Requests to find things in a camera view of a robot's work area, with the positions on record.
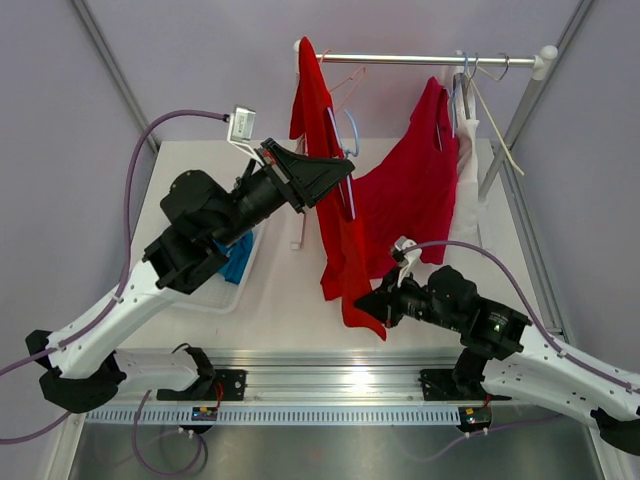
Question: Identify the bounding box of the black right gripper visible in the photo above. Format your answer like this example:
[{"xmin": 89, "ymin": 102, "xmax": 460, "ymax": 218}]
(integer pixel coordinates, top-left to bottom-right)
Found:
[{"xmin": 355, "ymin": 264, "xmax": 463, "ymax": 331}]

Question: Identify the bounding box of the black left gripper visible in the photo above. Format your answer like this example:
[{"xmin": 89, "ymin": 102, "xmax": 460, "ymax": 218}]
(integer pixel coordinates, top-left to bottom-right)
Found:
[{"xmin": 209, "ymin": 137, "xmax": 353, "ymax": 248}]

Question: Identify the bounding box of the red t shirt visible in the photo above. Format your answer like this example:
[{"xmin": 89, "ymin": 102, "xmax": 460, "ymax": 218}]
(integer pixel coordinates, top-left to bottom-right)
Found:
[{"xmin": 289, "ymin": 36, "xmax": 387, "ymax": 341}]

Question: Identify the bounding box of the light blue wire hanger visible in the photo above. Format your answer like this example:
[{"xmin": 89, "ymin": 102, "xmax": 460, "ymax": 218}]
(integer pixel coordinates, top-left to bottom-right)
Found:
[{"xmin": 325, "ymin": 107, "xmax": 362, "ymax": 221}]

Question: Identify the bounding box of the crimson t shirt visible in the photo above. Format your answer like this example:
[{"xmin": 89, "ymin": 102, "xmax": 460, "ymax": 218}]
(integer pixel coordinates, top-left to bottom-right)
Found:
[{"xmin": 355, "ymin": 77, "xmax": 458, "ymax": 279}]

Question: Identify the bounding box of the blue t shirt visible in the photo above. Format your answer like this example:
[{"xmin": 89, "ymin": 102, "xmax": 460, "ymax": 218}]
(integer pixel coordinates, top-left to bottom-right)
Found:
[{"xmin": 215, "ymin": 232, "xmax": 254, "ymax": 285}]

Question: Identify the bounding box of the pink wire hanger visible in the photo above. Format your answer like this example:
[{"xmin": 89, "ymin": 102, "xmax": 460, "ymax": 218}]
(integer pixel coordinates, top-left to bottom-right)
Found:
[{"xmin": 316, "ymin": 49, "xmax": 367, "ymax": 115}]

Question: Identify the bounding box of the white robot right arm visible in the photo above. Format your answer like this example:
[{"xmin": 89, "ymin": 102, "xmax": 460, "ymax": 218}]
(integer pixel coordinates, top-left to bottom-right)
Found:
[{"xmin": 354, "ymin": 266, "xmax": 639, "ymax": 455}]

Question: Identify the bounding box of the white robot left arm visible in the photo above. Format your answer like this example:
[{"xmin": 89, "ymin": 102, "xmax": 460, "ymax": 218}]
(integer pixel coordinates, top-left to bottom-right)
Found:
[{"xmin": 25, "ymin": 139, "xmax": 354, "ymax": 414}]

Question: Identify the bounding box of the white t shirt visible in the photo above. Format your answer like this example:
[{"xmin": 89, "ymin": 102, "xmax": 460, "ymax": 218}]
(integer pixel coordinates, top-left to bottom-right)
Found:
[{"xmin": 447, "ymin": 67, "xmax": 484, "ymax": 244}]

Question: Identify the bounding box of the white plastic basket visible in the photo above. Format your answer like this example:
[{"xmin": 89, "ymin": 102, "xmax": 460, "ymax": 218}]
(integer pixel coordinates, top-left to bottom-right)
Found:
[{"xmin": 175, "ymin": 222, "xmax": 266, "ymax": 315}]

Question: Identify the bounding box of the metal clothes rack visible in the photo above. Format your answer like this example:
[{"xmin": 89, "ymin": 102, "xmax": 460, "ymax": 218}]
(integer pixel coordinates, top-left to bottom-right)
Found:
[{"xmin": 289, "ymin": 39, "xmax": 560, "ymax": 251}]

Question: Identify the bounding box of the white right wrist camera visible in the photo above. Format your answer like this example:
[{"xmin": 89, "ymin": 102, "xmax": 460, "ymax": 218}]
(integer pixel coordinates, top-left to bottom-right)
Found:
[{"xmin": 390, "ymin": 236, "xmax": 421, "ymax": 287}]

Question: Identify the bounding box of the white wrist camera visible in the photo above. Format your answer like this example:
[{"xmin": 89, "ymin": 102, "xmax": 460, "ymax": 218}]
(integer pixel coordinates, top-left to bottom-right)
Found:
[
  {"xmin": 226, "ymin": 105, "xmax": 258, "ymax": 160},
  {"xmin": 390, "ymin": 236, "xmax": 421, "ymax": 287}
]

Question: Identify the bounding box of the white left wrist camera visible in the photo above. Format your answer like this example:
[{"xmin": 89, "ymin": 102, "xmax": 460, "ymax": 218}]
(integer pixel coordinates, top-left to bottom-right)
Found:
[{"xmin": 226, "ymin": 105, "xmax": 258, "ymax": 160}]

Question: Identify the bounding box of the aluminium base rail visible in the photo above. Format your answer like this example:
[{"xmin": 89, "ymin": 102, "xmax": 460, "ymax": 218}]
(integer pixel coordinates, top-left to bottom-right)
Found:
[{"xmin": 64, "ymin": 349, "xmax": 609, "ymax": 407}]

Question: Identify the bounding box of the black right mount plate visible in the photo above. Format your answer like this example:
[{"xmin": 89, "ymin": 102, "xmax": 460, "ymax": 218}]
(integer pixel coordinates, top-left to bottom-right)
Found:
[{"xmin": 418, "ymin": 368, "xmax": 511, "ymax": 402}]

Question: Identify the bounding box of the black mount plate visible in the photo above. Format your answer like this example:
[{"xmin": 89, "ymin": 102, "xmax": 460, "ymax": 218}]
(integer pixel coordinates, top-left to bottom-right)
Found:
[
  {"xmin": 156, "ymin": 369, "xmax": 248, "ymax": 402},
  {"xmin": 418, "ymin": 368, "xmax": 511, "ymax": 402}
]

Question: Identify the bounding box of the black left mount plate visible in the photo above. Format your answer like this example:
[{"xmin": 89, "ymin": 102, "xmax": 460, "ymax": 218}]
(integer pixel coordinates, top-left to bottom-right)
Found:
[{"xmin": 156, "ymin": 369, "xmax": 248, "ymax": 402}]

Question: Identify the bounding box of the white slotted cable duct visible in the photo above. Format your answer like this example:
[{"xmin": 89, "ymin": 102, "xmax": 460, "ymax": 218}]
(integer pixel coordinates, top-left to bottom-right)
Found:
[{"xmin": 86, "ymin": 405, "xmax": 461, "ymax": 426}]

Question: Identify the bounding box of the cream wire hanger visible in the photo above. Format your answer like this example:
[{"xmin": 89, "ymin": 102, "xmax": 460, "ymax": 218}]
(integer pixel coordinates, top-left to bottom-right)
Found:
[{"xmin": 471, "ymin": 80, "xmax": 525, "ymax": 177}]

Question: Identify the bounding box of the grey wire hanger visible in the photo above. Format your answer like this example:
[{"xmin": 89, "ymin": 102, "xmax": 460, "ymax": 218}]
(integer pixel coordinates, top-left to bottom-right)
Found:
[{"xmin": 469, "ymin": 51, "xmax": 512, "ymax": 117}]

